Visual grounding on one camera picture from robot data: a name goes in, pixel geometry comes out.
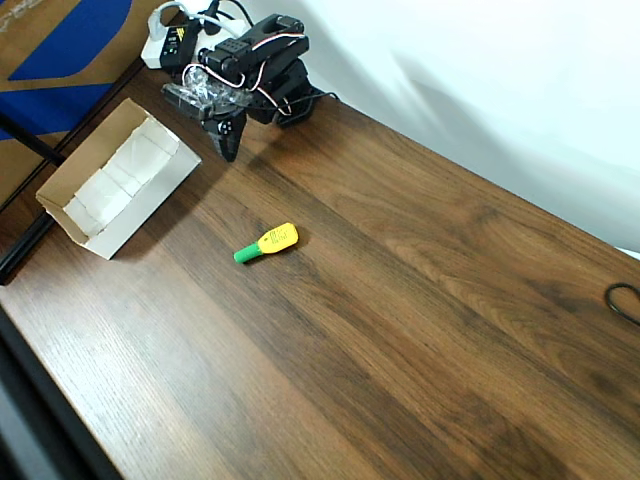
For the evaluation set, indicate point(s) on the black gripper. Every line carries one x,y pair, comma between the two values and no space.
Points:
226,131

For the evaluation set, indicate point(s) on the yellow green marker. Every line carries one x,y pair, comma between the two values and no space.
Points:
280,237

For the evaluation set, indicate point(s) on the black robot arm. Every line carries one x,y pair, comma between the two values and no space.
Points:
280,50

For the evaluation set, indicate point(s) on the white cardboard box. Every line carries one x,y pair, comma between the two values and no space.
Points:
150,210

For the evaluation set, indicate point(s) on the black power adapter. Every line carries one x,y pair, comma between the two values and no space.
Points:
175,46

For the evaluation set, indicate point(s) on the white power strip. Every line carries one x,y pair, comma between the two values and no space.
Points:
150,56

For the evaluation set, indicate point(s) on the black metal pole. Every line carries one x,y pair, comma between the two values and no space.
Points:
30,142

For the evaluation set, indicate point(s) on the large brown blue-printed carton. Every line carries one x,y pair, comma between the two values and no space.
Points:
50,30

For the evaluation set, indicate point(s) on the plastic-wrapped gripper camera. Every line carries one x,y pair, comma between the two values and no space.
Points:
185,97

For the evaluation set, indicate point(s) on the black metal rail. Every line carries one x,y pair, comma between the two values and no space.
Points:
20,255

